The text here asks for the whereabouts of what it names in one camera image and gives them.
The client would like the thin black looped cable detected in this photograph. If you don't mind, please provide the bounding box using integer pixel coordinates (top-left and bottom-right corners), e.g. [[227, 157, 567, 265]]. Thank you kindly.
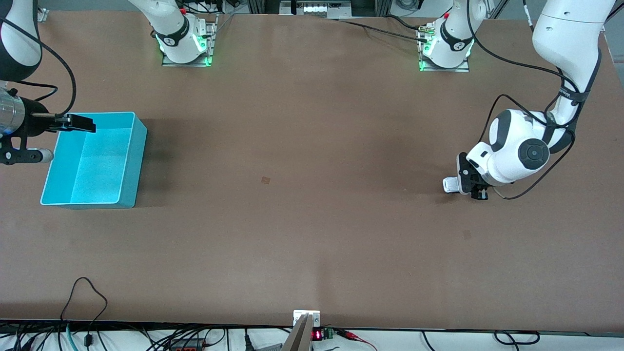
[[60, 276, 109, 347]]

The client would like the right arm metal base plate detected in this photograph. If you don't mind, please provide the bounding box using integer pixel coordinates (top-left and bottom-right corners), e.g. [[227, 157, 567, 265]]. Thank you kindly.
[[162, 22, 217, 67]]

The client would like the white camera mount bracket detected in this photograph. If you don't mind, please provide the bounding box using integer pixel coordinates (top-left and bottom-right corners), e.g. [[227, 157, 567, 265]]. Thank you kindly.
[[293, 310, 321, 327]]

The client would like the aluminium profile with bracket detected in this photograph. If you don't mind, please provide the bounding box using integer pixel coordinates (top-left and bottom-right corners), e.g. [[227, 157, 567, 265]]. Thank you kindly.
[[599, 0, 624, 34]]

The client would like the white lit control device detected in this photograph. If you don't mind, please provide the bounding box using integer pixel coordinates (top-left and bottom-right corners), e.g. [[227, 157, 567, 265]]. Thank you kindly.
[[280, 0, 352, 19]]

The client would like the black cable across table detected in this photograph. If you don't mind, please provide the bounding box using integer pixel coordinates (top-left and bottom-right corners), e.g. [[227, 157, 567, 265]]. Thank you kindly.
[[324, 17, 432, 43]]

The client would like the grey camera mount bar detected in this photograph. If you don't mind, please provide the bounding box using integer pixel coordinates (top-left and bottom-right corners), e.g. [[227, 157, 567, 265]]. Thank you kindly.
[[281, 314, 313, 351]]

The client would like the red wire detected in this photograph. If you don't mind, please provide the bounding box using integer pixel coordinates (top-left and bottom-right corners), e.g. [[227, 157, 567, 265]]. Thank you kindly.
[[336, 330, 378, 351]]

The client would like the teal plastic bin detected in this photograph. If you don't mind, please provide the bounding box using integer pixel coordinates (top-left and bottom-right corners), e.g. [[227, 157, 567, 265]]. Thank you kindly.
[[40, 112, 148, 209]]

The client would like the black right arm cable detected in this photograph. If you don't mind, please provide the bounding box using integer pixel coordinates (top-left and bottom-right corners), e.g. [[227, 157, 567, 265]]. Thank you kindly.
[[0, 17, 78, 117]]

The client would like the thick black looped cable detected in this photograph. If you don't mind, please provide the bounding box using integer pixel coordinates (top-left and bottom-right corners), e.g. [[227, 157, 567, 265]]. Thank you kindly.
[[493, 331, 541, 347]]

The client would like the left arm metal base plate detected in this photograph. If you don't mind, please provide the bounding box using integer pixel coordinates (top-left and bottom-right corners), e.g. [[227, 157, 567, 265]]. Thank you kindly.
[[418, 27, 470, 73]]

